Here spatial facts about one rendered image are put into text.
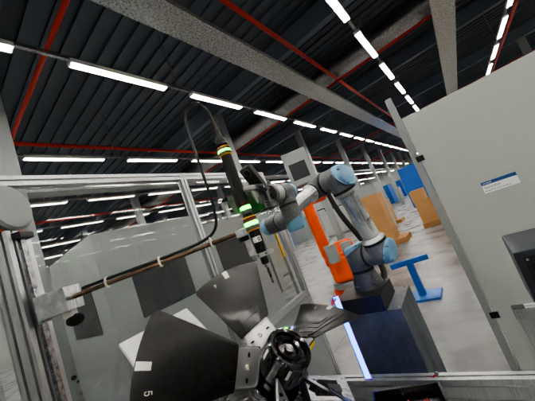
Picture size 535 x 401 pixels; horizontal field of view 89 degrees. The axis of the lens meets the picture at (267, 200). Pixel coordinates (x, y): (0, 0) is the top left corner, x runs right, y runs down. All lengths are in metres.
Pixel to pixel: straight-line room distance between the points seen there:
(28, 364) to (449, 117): 2.59
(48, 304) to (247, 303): 0.57
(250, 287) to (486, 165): 1.97
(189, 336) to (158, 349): 0.07
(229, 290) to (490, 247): 2.02
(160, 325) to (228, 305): 0.26
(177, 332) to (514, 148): 2.31
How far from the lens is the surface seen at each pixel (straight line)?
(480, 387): 1.22
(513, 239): 1.05
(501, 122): 2.49
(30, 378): 1.11
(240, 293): 0.92
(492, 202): 2.48
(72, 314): 1.04
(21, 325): 1.10
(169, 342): 0.73
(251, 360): 0.79
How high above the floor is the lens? 1.50
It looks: 7 degrees up
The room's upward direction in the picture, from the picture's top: 21 degrees counter-clockwise
